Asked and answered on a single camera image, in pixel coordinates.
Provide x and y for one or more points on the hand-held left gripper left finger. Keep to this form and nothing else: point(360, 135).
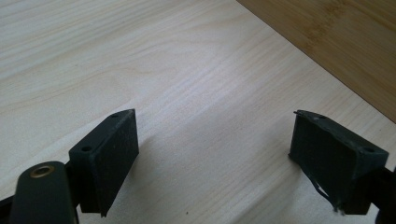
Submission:
point(109, 155)

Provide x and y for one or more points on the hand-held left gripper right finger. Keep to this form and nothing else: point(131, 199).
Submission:
point(330, 158)

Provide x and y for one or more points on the brown bamboo board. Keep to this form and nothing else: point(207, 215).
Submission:
point(348, 40)

